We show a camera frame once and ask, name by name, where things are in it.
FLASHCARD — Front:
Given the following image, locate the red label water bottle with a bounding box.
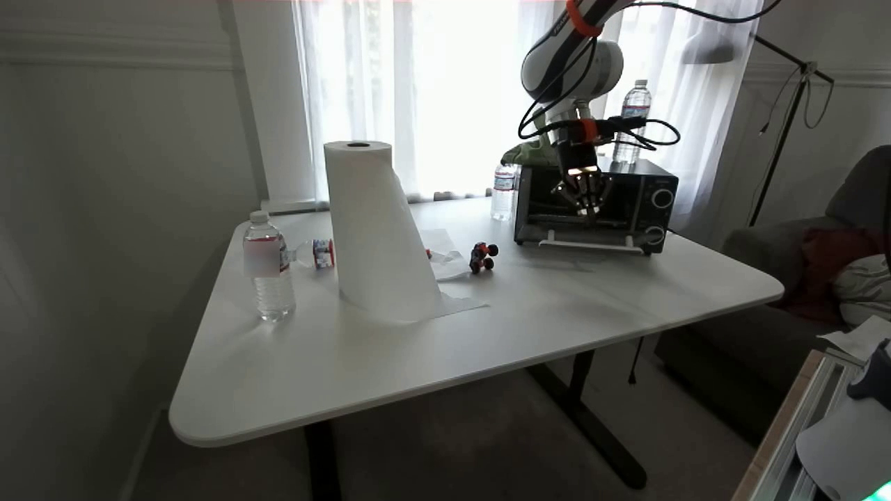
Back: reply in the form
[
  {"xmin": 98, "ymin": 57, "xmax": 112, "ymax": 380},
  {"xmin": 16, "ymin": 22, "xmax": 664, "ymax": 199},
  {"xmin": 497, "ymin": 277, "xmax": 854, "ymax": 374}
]
[{"xmin": 243, "ymin": 209, "xmax": 299, "ymax": 324}]

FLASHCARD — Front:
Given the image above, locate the white pillow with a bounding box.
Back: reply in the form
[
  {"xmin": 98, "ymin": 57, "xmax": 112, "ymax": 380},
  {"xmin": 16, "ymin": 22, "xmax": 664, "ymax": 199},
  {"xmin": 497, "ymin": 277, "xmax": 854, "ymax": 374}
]
[{"xmin": 832, "ymin": 251, "xmax": 891, "ymax": 328}]

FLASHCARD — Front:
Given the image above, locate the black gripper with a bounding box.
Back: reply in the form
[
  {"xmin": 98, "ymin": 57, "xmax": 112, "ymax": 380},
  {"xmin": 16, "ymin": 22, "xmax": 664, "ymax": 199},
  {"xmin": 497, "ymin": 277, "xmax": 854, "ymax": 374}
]
[{"xmin": 552, "ymin": 135, "xmax": 615, "ymax": 220}]

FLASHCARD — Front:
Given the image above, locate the white paper towel roll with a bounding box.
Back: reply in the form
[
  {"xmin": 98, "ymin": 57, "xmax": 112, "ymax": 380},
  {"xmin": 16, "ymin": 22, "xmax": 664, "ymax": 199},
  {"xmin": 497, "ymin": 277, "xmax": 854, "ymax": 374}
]
[{"xmin": 321, "ymin": 135, "xmax": 491, "ymax": 328}]

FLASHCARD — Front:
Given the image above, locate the white paper stack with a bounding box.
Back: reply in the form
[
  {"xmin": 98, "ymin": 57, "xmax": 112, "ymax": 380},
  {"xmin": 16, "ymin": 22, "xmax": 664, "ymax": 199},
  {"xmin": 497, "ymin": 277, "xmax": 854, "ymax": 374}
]
[{"xmin": 815, "ymin": 313, "xmax": 891, "ymax": 366}]

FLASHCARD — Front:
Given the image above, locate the red black toy car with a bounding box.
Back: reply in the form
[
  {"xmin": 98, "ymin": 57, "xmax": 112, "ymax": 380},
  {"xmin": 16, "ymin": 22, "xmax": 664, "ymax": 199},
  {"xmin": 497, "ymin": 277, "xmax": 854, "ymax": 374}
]
[{"xmin": 469, "ymin": 238, "xmax": 502, "ymax": 276}]

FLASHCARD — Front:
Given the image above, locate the dark grey device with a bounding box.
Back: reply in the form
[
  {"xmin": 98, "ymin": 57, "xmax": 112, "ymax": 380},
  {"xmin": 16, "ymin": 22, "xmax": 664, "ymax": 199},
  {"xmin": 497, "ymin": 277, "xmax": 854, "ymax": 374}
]
[{"xmin": 847, "ymin": 337, "xmax": 891, "ymax": 411}]

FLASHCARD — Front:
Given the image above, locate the small clear water bottle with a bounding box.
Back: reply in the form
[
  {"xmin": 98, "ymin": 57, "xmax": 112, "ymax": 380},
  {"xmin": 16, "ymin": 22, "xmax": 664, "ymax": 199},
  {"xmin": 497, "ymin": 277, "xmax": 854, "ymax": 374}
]
[{"xmin": 491, "ymin": 161, "xmax": 522, "ymax": 225}]

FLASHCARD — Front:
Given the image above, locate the white sheer curtain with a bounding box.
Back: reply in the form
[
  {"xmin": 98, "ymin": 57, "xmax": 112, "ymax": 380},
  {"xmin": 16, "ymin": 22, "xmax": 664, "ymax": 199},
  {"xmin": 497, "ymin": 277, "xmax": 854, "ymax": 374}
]
[{"xmin": 231, "ymin": 0, "xmax": 767, "ymax": 234}]

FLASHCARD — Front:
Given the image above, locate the dark red blanket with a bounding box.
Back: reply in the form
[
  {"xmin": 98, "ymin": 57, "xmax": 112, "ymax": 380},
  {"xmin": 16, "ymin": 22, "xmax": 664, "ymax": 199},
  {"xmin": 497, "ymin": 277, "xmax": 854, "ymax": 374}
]
[{"xmin": 789, "ymin": 225, "xmax": 879, "ymax": 323}]

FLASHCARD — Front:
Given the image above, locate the black toaster oven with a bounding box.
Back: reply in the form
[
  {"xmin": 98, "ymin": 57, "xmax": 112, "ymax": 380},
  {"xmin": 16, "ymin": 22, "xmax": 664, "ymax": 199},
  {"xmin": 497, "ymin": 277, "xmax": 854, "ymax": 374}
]
[{"xmin": 513, "ymin": 153, "xmax": 683, "ymax": 258}]

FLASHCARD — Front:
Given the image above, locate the black tripod stand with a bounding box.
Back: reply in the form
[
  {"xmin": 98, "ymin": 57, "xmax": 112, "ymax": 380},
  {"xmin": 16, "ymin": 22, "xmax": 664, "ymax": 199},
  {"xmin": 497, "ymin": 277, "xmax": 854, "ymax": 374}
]
[{"xmin": 747, "ymin": 32, "xmax": 839, "ymax": 228}]

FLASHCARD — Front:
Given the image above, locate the black table leg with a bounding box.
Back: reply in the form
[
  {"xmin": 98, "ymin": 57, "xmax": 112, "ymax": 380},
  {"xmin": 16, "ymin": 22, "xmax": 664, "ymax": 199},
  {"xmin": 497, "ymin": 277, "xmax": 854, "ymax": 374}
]
[
  {"xmin": 524, "ymin": 348, "xmax": 652, "ymax": 493},
  {"xmin": 304, "ymin": 419, "xmax": 345, "ymax": 501}
]

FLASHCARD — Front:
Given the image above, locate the light wooden side table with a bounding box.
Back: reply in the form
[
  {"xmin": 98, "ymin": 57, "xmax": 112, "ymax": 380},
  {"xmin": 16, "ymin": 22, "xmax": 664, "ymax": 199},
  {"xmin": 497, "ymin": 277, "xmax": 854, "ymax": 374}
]
[{"xmin": 730, "ymin": 345, "xmax": 891, "ymax": 501}]

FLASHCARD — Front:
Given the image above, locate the dark grey couch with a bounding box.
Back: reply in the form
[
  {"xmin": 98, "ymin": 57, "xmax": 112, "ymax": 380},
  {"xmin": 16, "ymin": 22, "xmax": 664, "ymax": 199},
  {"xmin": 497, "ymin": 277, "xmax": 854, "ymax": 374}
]
[{"xmin": 654, "ymin": 141, "xmax": 891, "ymax": 451}]

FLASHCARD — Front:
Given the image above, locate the white paper sheet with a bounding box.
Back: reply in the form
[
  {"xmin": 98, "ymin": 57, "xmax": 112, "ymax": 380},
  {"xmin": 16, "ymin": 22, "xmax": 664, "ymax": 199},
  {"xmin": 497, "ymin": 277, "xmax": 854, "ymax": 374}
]
[{"xmin": 420, "ymin": 225, "xmax": 474, "ymax": 283}]

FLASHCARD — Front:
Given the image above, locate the tall blue label water bottle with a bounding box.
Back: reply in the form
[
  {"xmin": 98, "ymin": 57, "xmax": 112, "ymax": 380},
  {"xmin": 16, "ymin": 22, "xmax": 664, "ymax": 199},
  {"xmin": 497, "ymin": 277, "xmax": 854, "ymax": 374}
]
[{"xmin": 611, "ymin": 77, "xmax": 654, "ymax": 171}]

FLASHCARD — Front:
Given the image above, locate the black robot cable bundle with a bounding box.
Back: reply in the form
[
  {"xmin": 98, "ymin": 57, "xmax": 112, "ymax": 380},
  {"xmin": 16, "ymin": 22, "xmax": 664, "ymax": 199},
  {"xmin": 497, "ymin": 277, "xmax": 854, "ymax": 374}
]
[{"xmin": 516, "ymin": 0, "xmax": 786, "ymax": 155}]

